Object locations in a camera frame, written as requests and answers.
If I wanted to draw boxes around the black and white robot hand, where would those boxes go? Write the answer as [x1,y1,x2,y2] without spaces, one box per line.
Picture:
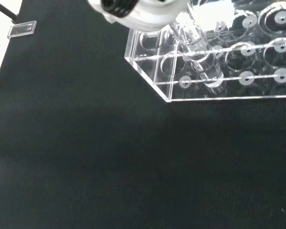
[87,0,235,31]

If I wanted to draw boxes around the clear plastic test tube rack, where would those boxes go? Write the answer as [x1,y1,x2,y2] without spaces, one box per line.
[124,0,286,103]

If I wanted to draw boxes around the clear cloth clip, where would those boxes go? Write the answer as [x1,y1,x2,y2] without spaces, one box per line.
[7,21,37,39]

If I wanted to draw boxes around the black tripod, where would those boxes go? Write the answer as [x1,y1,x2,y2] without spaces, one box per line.
[0,0,19,23]

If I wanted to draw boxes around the black bench cloth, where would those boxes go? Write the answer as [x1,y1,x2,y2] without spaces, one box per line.
[0,0,286,229]

